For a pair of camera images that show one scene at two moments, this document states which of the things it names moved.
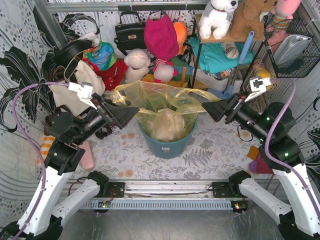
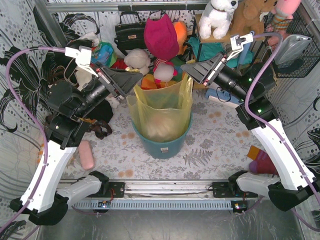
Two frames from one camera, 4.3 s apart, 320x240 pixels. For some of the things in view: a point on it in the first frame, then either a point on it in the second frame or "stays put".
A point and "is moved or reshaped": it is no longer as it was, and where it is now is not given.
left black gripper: [107, 115] → [107, 81]
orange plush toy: [180, 28] stays put
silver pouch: [290, 49] stays put
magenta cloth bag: [160, 37] stays put
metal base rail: [163, 195] stays put
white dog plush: [216, 18] stays put
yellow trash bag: [168, 113] is moved or reshaped
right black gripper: [231, 111] → [210, 72]
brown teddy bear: [249, 16] stays put
